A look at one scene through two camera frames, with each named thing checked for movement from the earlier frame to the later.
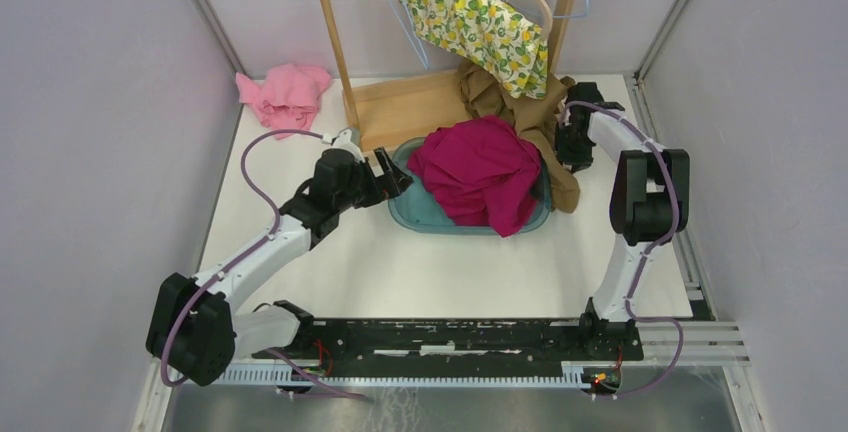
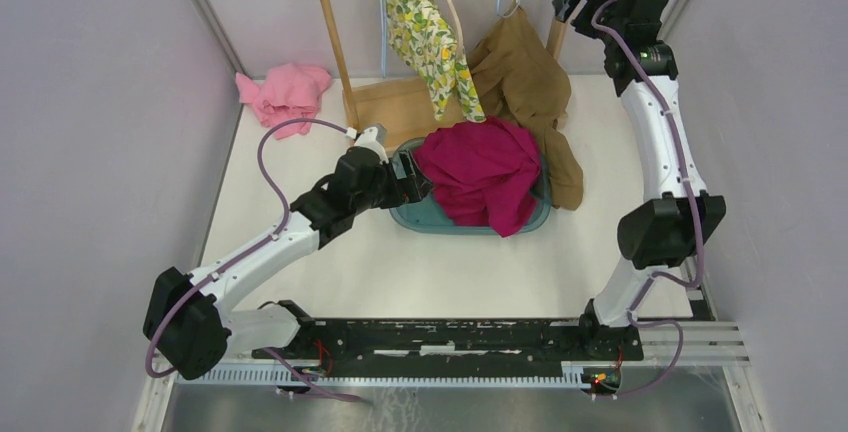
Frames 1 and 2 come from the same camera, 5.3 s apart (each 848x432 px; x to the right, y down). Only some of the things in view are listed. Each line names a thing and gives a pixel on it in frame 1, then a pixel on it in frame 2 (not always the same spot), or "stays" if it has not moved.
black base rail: x=458 y=347 stays
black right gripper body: x=572 y=148 → x=583 y=21
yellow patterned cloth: x=465 y=17 → x=425 y=45
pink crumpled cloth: x=286 y=97 stays
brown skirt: x=485 y=94 stays
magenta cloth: x=481 y=171 stays
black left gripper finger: x=394 y=172 → x=418 y=189
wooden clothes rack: x=386 y=113 stays
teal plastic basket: x=416 y=208 stays
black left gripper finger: x=399 y=185 → x=424 y=183
